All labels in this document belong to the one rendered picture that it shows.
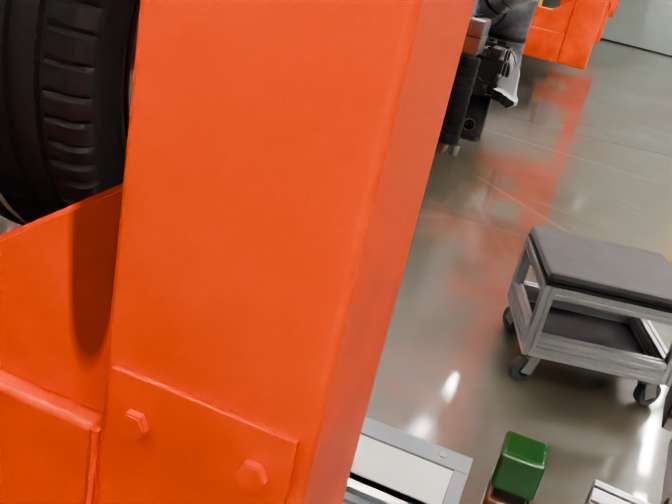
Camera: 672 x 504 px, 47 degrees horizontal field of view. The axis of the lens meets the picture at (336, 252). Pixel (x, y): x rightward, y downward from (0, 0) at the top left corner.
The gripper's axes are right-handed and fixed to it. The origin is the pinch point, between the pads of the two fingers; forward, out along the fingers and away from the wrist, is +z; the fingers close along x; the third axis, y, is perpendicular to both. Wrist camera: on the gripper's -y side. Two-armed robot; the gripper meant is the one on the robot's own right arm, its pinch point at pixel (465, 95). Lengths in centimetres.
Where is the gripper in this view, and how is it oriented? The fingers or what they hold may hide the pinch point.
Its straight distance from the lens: 123.1
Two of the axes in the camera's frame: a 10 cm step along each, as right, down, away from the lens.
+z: -3.4, 3.2, -8.8
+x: 9.2, 3.2, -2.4
